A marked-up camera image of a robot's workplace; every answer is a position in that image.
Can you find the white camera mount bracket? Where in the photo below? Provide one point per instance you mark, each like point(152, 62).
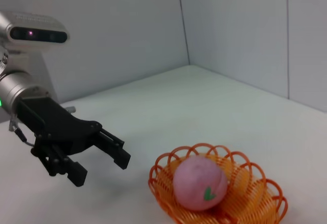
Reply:
point(38, 68)

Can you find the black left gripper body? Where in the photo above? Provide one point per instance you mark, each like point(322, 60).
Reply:
point(64, 132)

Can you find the pink peach with green leaf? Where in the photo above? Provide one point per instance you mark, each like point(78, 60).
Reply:
point(194, 180)

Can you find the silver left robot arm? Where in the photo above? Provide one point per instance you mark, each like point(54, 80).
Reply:
point(15, 91)

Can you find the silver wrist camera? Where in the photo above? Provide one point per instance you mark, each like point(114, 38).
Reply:
point(35, 31)

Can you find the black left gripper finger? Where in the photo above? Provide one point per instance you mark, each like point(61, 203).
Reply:
point(76, 174)
point(122, 158)

